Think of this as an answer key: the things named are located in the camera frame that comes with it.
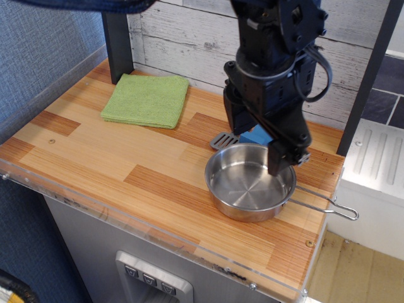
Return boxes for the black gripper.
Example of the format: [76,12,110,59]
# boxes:
[223,61,311,175]

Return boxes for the blue block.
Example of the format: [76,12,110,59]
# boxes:
[239,125,273,146]

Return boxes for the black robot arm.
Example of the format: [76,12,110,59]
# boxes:
[223,1,333,175]

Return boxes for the yellow black object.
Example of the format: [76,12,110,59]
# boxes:
[1,270,40,303]

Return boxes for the green folded cloth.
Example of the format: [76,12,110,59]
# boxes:
[100,74,189,129]

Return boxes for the white ridged appliance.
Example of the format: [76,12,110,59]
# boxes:
[327,119,403,259]

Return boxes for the silver button panel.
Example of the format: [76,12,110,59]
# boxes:
[116,251,194,302]

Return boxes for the clear acrylic edge guard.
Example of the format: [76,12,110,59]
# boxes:
[1,153,336,302]

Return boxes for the grey spatula green handle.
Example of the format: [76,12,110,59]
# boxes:
[210,132,239,150]

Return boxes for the steel pot with wire handle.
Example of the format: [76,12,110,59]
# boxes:
[205,143,359,222]

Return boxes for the dark left post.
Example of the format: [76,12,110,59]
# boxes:
[102,13,134,85]

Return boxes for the dark post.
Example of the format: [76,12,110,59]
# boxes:
[102,13,134,85]
[336,0,403,157]

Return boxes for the dark right post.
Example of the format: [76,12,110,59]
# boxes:
[336,0,403,157]

